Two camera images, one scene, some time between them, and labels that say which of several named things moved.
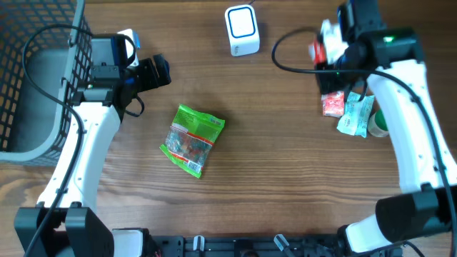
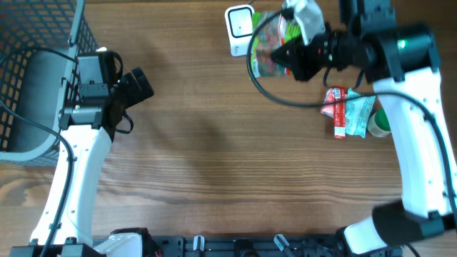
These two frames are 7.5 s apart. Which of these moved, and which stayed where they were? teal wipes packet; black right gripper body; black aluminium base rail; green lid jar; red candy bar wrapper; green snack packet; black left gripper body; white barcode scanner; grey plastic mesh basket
Moved: green snack packet; red candy bar wrapper; black left gripper body; black right gripper body
Stayed: teal wipes packet; grey plastic mesh basket; white barcode scanner; green lid jar; black aluminium base rail
